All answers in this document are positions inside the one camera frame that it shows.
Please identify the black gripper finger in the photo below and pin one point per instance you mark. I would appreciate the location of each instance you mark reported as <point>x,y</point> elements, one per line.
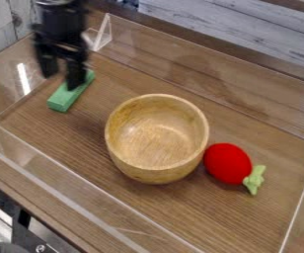
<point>47,61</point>
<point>75,75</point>

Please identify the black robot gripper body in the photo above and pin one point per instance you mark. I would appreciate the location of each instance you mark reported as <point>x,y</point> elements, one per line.
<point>58,31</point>

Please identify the green rectangular block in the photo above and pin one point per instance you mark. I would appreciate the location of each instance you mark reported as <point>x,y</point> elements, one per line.
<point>63,98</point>

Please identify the brown wooden bowl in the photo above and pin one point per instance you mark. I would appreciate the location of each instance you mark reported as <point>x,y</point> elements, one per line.
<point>157,135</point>

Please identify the clear acrylic tray walls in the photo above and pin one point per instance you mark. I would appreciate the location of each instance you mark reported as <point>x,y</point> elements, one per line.
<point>57,171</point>

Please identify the red plush strawberry toy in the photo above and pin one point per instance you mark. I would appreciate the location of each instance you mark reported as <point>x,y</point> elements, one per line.
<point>229,165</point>

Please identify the clear acrylic corner bracket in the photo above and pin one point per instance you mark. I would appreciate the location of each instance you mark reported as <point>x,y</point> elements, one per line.
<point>98,38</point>

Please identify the black table leg bracket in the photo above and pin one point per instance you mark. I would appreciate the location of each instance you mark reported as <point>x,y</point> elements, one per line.
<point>33,236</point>

